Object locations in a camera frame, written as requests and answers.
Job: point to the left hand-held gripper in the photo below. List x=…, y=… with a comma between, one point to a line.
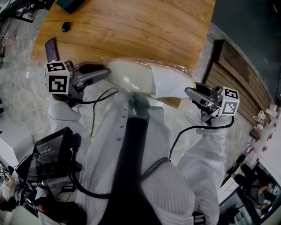
x=57, y=83

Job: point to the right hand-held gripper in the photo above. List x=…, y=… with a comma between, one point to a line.
x=229, y=103

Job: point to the clear bag with white slippers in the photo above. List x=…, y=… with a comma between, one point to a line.
x=171, y=64

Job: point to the person's right forearm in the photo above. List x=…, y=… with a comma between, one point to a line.
x=206, y=149

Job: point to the person's left forearm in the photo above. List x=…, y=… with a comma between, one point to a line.
x=65, y=123

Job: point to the brown wooden slatted bench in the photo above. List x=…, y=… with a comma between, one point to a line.
x=239, y=83

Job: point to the dark purple smartphone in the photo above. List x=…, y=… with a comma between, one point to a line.
x=52, y=49

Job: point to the black computer mouse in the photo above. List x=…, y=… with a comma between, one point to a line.
x=66, y=26

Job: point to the dark green box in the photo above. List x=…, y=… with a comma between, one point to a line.
x=70, y=5

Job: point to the row of small trinkets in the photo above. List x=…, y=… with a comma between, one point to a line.
x=261, y=131

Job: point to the black monitor screen device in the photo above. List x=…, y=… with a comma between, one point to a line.
x=52, y=149

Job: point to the black metal shelf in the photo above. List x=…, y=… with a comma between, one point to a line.
x=26, y=11

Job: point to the person's torso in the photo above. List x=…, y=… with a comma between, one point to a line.
x=166, y=189

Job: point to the white cabinet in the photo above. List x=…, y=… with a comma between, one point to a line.
x=15, y=140

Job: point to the glass display cabinet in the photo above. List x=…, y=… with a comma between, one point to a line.
x=241, y=212

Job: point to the black pouch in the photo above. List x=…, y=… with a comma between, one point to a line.
x=65, y=214

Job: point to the black mount with red knob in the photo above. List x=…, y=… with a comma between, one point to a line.
x=44, y=206

